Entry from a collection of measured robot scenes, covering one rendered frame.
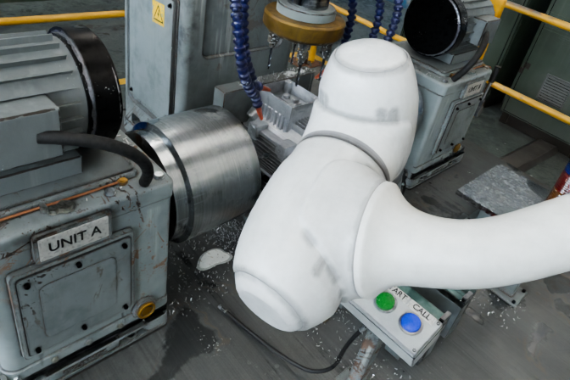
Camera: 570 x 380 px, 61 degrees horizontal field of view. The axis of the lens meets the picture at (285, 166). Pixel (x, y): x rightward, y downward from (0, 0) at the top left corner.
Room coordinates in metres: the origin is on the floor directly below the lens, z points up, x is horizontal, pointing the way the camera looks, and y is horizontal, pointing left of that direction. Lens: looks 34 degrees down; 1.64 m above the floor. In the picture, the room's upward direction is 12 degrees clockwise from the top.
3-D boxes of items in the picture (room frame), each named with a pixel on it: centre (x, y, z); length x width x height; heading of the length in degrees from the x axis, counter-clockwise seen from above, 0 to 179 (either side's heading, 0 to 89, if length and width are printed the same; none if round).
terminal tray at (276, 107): (1.07, 0.02, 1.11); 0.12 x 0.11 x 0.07; 49
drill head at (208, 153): (0.77, 0.22, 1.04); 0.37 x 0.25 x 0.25; 140
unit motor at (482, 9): (1.51, -0.44, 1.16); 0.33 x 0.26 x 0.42; 140
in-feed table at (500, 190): (1.18, -0.66, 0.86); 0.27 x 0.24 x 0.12; 140
